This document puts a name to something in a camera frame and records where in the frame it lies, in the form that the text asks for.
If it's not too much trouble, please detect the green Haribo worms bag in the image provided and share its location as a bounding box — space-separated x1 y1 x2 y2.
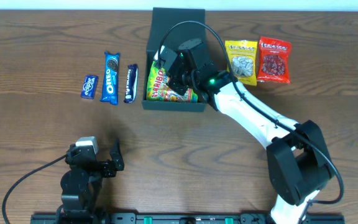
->
146 61 198 103

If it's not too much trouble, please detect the dark green box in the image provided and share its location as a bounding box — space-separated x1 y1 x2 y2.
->
142 7 206 112

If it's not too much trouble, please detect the yellow Hacks candy bag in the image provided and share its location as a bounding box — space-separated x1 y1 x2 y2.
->
225 40 258 86

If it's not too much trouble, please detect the blue Oreo cookie pack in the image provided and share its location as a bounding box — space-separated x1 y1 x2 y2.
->
100 52 120 105

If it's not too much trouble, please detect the dark purple chocolate bar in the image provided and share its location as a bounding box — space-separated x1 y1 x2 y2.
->
124 64 138 103

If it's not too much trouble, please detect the red Hacks candy bag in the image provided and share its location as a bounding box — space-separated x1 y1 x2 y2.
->
257 37 292 84

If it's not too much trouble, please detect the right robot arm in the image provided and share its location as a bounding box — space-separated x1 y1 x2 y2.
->
154 39 337 223

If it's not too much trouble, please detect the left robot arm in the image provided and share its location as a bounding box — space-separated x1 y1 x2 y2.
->
55 136 124 223

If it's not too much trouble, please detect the blue Eclipse mint box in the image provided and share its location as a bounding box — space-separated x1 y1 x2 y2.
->
80 75 99 100

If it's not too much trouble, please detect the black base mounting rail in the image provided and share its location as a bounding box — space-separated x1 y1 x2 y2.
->
30 213 345 224

